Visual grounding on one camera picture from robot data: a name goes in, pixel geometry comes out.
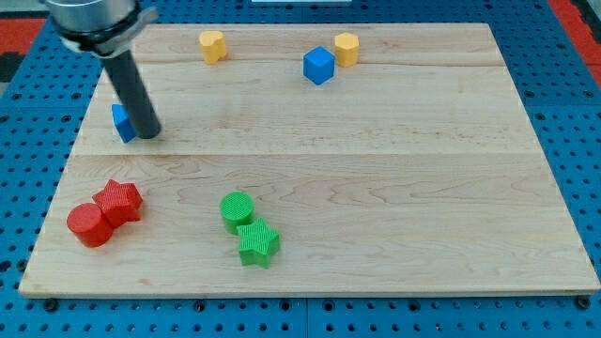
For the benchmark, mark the blue cube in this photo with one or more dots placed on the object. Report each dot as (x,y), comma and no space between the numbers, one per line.
(318,65)

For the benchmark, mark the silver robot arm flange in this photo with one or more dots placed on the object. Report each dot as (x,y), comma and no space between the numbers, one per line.
(105,28)

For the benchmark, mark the blue triangle block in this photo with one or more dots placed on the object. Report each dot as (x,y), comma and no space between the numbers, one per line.
(122,123)

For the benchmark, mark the light wooden board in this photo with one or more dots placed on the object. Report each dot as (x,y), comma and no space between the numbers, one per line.
(414,173)

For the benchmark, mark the green cylinder block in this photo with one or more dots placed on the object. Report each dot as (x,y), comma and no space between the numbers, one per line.
(237,209)

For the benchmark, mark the green star block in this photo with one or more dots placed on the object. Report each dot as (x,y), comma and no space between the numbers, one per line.
(258,243)

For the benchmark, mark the yellow hexagon block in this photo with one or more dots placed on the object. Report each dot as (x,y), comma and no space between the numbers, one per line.
(346,48)

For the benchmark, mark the yellow heart block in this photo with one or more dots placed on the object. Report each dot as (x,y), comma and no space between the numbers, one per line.
(213,46)

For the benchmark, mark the red star block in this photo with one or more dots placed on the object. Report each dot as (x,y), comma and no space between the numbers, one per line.
(119,202)

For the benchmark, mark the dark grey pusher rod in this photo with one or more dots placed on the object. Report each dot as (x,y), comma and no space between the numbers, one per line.
(130,88)

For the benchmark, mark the red cylinder block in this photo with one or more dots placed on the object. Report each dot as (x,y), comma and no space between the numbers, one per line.
(89,225)

